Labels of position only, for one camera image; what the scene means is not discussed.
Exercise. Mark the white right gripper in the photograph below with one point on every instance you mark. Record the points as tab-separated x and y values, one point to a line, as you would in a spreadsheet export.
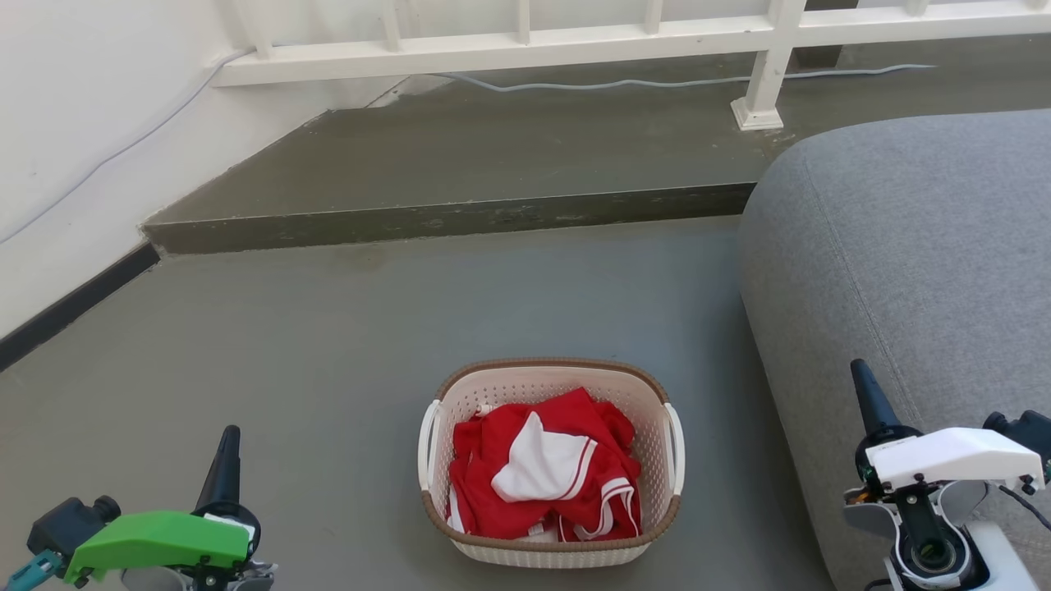
952	455

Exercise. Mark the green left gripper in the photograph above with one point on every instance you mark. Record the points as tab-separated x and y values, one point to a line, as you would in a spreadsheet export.
156	538

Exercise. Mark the cream perforated plastic laundry basket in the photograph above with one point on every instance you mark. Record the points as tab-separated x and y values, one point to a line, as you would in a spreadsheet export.
550	377

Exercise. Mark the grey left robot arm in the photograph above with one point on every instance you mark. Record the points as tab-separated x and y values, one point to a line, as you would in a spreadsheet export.
246	577

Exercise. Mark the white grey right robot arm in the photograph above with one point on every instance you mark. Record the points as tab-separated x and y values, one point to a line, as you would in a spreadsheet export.
928	542

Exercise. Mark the grey fabric sofa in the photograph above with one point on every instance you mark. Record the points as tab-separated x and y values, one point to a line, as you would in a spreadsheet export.
911	271

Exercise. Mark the black baseboard strip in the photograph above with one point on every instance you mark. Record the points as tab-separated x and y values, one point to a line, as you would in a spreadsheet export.
74	304

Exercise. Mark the red and white jersey garment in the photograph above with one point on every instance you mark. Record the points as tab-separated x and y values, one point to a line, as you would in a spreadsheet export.
534	476

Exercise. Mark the white metal railing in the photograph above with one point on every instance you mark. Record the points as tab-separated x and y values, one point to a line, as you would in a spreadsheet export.
509	45

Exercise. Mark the dark grey right wrist camera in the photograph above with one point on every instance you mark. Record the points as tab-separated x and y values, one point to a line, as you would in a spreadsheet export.
1026	431

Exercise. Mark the dark grey wrist camera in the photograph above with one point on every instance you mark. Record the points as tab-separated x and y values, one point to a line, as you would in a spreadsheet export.
1026	431
70	521

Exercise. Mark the dark grey left wrist camera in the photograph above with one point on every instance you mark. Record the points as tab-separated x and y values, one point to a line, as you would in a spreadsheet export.
70	521

